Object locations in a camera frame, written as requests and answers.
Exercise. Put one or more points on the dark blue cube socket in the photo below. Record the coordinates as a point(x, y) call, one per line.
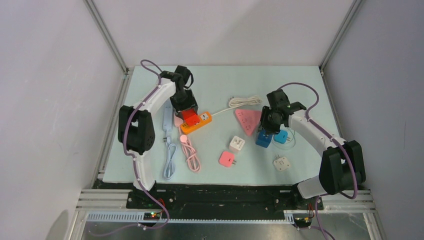
point(263, 139)

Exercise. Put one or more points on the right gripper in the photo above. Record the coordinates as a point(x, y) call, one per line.
point(264, 123)

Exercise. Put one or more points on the light blue flat adapter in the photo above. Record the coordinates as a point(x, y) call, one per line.
point(282, 137)

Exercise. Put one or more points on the aluminium frame rail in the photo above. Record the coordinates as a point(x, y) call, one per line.
point(107, 205)

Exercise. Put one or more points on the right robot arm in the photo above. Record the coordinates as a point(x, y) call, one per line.
point(342, 166)

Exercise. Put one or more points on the white flat adapter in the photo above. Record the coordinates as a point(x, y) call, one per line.
point(281, 163)

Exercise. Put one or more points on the orange power strip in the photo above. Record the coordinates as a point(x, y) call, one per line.
point(203, 119)

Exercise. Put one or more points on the red cube socket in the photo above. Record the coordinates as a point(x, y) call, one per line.
point(190, 117)

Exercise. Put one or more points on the pink flat adapter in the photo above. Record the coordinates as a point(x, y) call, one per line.
point(227, 159)

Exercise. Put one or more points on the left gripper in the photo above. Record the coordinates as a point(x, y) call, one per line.
point(190, 104)

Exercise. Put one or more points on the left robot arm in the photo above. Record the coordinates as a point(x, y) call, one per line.
point(135, 123)

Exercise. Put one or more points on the white cube socket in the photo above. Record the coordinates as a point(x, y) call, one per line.
point(236, 144)

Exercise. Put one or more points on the pink triangular power strip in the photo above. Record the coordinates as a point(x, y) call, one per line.
point(248, 119)

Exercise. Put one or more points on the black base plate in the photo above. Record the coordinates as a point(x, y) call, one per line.
point(214, 202)

